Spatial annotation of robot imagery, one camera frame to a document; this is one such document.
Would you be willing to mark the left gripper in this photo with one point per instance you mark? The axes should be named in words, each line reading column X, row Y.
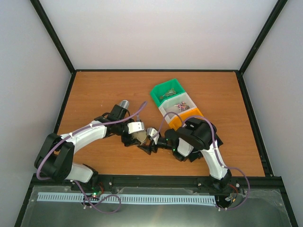
column 125, row 140

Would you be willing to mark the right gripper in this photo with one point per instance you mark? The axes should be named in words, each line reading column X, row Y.
column 147, row 149

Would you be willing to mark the white jar lid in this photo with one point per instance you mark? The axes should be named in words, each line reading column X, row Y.
column 141, row 136

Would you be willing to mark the silver metal scoop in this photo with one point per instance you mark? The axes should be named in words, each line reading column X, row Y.
column 124, row 104

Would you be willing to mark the white plastic bin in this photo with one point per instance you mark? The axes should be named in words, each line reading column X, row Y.
column 177, row 104

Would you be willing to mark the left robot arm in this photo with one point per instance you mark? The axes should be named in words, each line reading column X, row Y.
column 55, row 158

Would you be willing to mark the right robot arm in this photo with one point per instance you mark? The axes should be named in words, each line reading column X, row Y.
column 196, row 138

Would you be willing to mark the yellow plastic bin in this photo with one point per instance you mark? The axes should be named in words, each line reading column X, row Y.
column 175, row 123

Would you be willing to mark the green plastic bin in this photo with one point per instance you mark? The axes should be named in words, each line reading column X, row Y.
column 166, row 90

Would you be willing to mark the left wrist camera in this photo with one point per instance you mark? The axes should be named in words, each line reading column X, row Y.
column 135, row 127

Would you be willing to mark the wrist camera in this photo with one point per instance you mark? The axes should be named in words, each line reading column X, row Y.
column 135, row 127
column 152, row 134

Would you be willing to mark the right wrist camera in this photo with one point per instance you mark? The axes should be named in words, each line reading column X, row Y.
column 152, row 134

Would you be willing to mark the light blue cable duct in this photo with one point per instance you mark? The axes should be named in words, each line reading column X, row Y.
column 133, row 199

